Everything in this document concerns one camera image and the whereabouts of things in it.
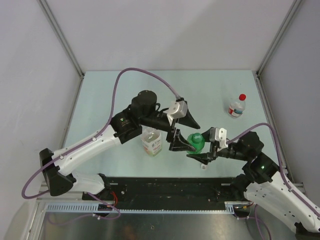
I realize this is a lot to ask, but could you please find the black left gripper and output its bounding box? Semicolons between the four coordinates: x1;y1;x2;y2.
139;107;199;151

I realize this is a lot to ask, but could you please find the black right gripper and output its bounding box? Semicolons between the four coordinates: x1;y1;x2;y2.
186;127;250;165

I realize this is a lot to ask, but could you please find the green plastic bottle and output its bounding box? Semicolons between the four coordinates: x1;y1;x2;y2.
187;134;205;154

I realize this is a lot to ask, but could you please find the white bottle cap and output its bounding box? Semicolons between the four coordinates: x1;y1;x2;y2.
200;163;208;170

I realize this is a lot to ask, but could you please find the clear bottle with orange label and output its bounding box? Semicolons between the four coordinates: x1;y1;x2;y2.
140;127;162;157

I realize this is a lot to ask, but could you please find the clear bottle with red label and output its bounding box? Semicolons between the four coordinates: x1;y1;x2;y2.
228;99;246;117

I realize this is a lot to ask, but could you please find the red bottle cap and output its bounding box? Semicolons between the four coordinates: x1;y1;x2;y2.
239;94;247;101

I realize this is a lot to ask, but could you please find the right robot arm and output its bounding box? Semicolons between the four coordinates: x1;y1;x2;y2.
187;128;320;240

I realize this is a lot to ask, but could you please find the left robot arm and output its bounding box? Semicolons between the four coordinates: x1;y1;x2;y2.
39;90;200;200

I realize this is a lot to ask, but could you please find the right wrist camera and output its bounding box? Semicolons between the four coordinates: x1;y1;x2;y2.
209;127;228;149

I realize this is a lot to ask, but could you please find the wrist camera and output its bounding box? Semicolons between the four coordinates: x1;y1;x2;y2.
166;99;188;126
209;127;228;149

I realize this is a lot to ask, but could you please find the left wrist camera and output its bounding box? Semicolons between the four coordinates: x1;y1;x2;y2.
166;99;188;126

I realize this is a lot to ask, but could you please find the grey slotted cable duct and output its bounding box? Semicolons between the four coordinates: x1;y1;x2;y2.
45;202;235;215

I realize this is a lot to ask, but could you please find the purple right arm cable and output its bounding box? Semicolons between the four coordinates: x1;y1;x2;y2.
226;122;320;218

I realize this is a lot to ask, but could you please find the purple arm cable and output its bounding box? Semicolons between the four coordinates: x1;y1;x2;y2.
226;122;320;218
21;67;185;200

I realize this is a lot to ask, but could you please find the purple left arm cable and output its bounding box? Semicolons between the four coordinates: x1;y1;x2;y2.
21;67;185;200

